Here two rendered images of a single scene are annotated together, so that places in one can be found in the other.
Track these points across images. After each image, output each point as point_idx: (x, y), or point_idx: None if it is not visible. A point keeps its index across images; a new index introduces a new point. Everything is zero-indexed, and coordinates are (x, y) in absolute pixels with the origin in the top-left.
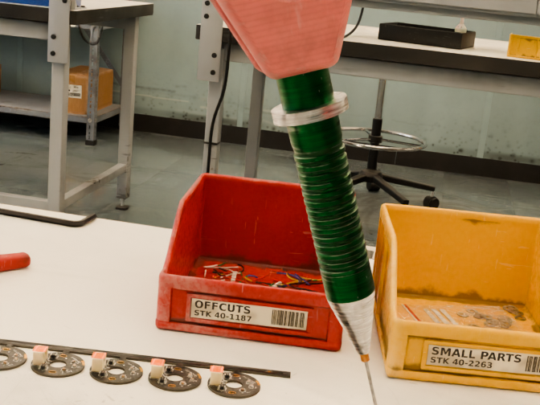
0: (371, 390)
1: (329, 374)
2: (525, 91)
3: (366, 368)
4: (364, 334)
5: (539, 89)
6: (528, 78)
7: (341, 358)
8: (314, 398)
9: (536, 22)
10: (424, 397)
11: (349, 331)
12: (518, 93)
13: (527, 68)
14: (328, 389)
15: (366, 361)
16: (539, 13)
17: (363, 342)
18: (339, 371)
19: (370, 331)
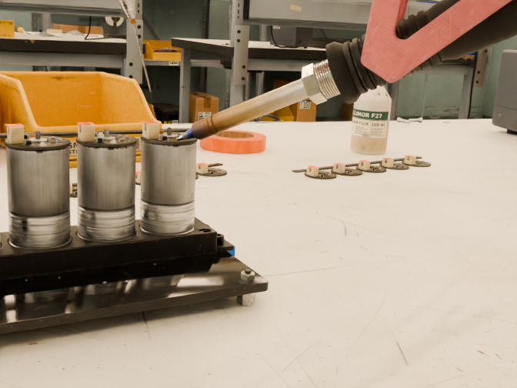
0: (138, 42)
1: (0, 175)
2: (5, 61)
3: (134, 28)
4: (134, 3)
5: (15, 59)
6: (5, 51)
7: (2, 168)
8: (1, 185)
9: (2, 8)
10: (71, 173)
11: (126, 1)
12: (0, 63)
13: (3, 44)
14: (6, 180)
15: (135, 22)
16: (4, 1)
17: (133, 9)
18: (6, 172)
19: (135, 1)
